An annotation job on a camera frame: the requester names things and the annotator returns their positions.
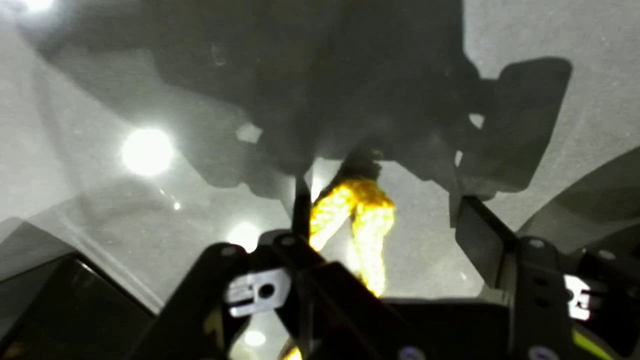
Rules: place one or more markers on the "yellow knitted cloth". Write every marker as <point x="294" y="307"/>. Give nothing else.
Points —
<point x="352" y="212"/>

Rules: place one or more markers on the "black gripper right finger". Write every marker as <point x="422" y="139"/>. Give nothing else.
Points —
<point x="487" y="241"/>

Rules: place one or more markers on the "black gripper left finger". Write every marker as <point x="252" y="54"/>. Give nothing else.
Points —
<point x="292" y="300"/>

